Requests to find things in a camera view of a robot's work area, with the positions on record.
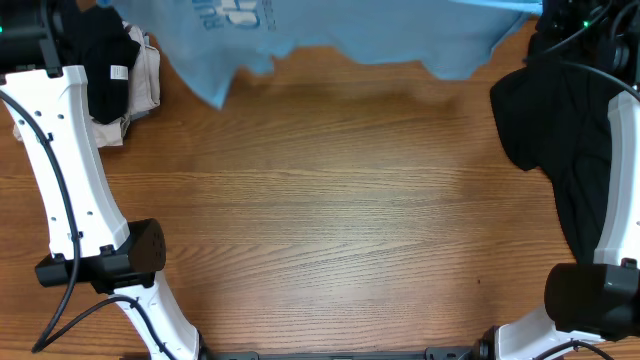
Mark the light blue printed t-shirt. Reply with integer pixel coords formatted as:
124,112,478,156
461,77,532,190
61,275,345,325
101,0,543,108

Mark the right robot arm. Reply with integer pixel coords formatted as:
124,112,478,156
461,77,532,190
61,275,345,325
474,1,639,359

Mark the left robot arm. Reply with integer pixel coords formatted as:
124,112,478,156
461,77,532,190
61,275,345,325
1,1,208,359

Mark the black t-shirt on right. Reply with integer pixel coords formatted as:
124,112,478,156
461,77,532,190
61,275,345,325
490,63,622,263

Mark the folded beige garment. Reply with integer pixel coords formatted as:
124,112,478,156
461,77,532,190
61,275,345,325
13,22,162,149

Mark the folded black garment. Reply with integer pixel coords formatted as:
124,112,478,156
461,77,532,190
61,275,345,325
60,1,140,124

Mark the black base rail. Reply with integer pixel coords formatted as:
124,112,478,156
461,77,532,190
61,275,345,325
196,342,495,360

